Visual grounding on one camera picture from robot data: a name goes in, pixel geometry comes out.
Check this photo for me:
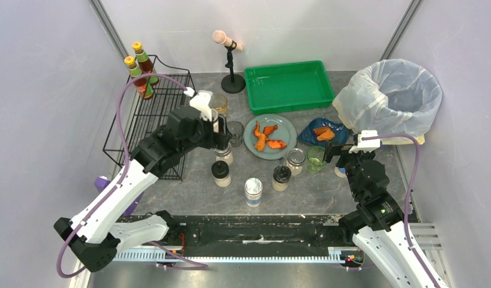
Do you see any blue label spice jar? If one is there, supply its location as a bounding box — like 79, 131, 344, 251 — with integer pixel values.
244, 178, 263, 207
334, 167, 347, 178

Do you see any black lid spice jar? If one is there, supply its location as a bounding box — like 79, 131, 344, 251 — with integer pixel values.
211, 160, 231, 187

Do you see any sauce bottle yellow cap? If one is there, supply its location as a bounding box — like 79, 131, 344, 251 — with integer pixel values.
124, 56, 154, 100

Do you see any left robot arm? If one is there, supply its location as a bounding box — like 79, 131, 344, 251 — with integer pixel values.
53, 106, 230, 272

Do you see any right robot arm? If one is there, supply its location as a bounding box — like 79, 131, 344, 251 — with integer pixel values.
323, 143, 448, 287

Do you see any small glass jar rice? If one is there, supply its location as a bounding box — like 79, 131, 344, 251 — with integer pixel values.
214, 147, 233, 166

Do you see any smoky grey glass cup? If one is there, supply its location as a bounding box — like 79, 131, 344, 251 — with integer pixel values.
227, 121, 244, 148

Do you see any dark blue leaf plate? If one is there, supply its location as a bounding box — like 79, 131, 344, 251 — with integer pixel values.
297, 117, 349, 147

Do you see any orange breaded food piece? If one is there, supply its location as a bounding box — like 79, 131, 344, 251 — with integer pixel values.
317, 130, 335, 141

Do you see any green glass cup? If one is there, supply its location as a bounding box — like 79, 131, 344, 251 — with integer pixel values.
306, 146, 326, 173

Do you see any brown fried food piece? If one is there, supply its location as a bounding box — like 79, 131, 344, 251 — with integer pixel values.
313, 126, 330, 136

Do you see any amber glass cup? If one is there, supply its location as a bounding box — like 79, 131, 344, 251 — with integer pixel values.
209, 93, 228, 116

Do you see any orange breaded chicken strip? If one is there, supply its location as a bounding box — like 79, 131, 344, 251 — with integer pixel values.
255, 134, 267, 152

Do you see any orange chicken wing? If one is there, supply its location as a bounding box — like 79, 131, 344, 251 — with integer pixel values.
253, 122, 268, 142

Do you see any glass jar near green cup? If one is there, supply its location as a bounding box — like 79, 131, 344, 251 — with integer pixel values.
285, 148, 306, 176

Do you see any orange chicken drumstick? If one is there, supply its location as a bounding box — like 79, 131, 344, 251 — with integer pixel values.
262, 125, 278, 137

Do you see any grey round plate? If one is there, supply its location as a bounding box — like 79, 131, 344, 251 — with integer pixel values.
243, 114, 298, 160

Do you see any orange fried chicken piece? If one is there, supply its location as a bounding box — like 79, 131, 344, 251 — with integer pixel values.
267, 140, 287, 150

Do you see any black microphone stand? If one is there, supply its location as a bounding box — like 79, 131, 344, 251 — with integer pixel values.
221, 40, 246, 94

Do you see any black knob lid jar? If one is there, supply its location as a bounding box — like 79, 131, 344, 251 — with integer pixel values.
272, 165, 292, 192

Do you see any green plastic tray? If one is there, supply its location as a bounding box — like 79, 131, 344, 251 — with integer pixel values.
244, 61, 336, 115

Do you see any trash bin with plastic bag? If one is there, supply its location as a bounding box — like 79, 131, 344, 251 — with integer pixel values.
333, 59, 443, 145

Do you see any beige microphone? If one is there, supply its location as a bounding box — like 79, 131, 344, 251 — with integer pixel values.
212, 30, 244, 51

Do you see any purple plastic base cover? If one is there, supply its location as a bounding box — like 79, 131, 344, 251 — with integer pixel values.
94, 176, 145, 217

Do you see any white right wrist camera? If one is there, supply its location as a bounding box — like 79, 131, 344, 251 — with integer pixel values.
349, 130, 381, 154

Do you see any black wire rack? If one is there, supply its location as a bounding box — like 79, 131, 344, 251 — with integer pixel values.
102, 54, 196, 180

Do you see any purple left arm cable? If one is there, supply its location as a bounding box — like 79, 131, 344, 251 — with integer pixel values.
55, 73, 209, 279

